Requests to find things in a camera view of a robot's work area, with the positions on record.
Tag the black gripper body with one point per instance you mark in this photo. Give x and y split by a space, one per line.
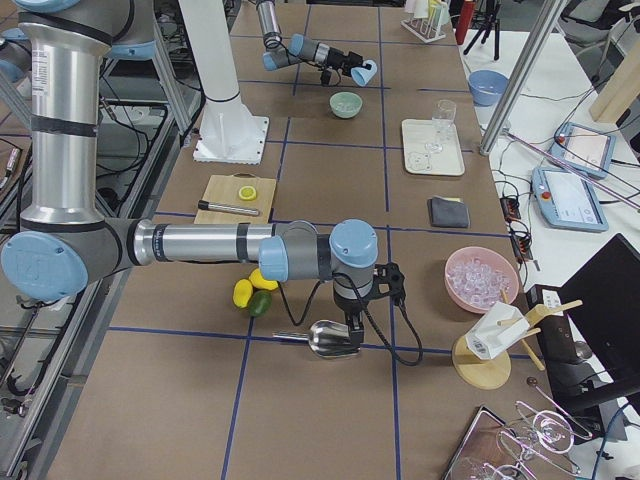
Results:
348 305
339 56

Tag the light blue cup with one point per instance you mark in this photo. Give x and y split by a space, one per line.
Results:
363 74

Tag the steel ice scoop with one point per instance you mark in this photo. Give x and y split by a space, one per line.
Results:
327 339

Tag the green bowl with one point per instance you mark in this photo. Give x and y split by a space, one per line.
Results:
345 96

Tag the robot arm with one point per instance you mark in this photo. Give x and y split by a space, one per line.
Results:
302 49
66 243

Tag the ice cubes in bowl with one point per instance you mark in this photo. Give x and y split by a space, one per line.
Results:
345 106

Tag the pink bowl with ice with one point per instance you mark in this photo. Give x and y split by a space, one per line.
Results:
476 278

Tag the blue bowl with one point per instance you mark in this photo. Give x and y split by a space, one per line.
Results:
487 87

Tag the green lime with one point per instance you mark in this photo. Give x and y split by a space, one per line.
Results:
260 303

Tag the test tube rack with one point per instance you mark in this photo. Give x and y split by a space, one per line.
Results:
426 19

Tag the yellow lemon round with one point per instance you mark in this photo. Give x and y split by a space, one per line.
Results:
260 282

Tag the yellow lemon elongated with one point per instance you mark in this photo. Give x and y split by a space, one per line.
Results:
242 293

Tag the clear wine glass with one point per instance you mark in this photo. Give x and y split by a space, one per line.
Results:
443 117

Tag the white bear tray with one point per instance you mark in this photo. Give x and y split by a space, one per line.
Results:
415 134

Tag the grey yellow folded cloth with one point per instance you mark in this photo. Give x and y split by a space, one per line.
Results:
448 213

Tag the red bottle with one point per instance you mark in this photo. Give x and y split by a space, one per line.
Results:
463 12

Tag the wooden cup stand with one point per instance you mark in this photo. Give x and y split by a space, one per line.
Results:
492 374

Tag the white paper cup on stand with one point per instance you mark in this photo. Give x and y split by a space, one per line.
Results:
497 330

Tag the half lemon slice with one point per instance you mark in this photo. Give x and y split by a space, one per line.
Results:
247 193

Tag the black tripod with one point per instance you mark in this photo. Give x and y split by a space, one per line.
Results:
490 25

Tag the wooden cutting board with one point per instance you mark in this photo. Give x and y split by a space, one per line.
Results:
224 188

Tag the steel muddler black tip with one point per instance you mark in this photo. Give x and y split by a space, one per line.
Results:
227 208

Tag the wine glasses on tray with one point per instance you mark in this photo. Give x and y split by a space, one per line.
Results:
535 445

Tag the near teach pendant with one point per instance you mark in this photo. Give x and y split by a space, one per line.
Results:
566 201

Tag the teach pendant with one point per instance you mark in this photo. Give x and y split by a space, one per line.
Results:
585 148
566 201

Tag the black monitor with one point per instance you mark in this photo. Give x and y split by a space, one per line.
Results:
608 320

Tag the far teach pendant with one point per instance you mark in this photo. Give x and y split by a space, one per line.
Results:
585 148

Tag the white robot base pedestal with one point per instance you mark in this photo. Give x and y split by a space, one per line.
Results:
229 132

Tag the aluminium frame post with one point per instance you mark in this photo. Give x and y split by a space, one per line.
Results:
532 48

